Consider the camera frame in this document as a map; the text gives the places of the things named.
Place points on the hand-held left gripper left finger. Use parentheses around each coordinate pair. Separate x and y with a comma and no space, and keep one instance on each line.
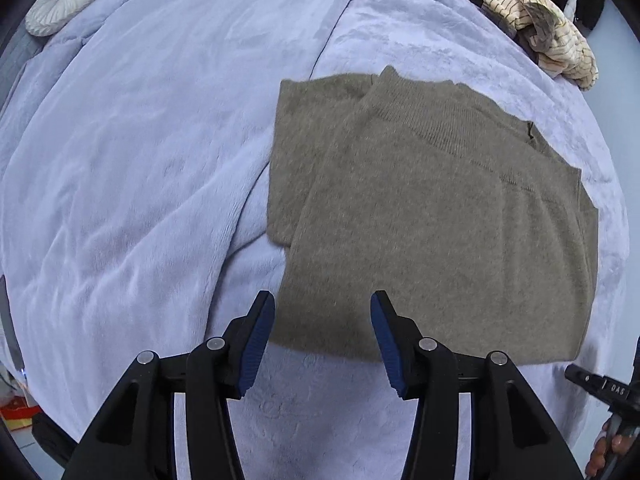
(252,345)

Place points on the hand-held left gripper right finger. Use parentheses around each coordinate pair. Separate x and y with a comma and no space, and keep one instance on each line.
(390,350)

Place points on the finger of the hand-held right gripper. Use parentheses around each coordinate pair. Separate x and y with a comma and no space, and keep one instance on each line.
(590,382)

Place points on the olive brown knit sweater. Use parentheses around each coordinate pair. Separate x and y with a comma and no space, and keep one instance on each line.
(430,210)

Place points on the person's right hand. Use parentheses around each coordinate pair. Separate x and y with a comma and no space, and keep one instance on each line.
(600,452)

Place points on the lavender fleece blanket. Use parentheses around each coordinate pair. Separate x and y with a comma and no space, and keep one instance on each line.
(150,185)

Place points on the dark bag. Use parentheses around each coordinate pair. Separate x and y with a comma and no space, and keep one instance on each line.
(52,440)

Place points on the red box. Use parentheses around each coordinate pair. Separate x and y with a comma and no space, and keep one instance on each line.
(17,416)

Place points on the cream striped garment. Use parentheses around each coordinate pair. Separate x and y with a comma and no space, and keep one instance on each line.
(550,30)

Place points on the round white pleated cushion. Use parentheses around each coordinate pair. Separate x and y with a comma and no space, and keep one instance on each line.
(62,2)

